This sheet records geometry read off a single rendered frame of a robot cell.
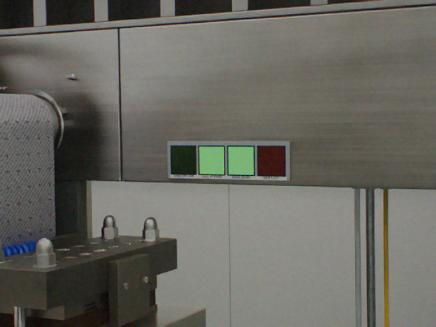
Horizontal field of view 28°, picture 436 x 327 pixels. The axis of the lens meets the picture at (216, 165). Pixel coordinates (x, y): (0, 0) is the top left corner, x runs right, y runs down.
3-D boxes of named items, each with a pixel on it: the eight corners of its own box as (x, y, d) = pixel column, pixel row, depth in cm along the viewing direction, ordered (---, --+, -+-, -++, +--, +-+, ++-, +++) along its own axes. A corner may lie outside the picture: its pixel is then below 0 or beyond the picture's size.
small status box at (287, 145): (167, 178, 163) (167, 141, 163) (169, 178, 164) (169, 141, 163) (289, 181, 152) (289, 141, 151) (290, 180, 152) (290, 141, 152)
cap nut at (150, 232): (137, 241, 165) (137, 217, 165) (148, 238, 168) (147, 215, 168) (154, 241, 163) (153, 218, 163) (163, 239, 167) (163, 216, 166)
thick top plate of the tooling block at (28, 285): (-33, 302, 140) (-33, 264, 140) (109, 263, 175) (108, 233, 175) (47, 310, 133) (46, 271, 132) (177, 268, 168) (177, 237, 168)
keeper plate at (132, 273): (109, 326, 147) (108, 261, 147) (140, 313, 156) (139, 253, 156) (121, 327, 146) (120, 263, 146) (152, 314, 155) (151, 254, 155)
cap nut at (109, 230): (96, 238, 169) (96, 215, 169) (107, 235, 173) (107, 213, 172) (112, 239, 168) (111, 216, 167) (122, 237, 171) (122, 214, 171)
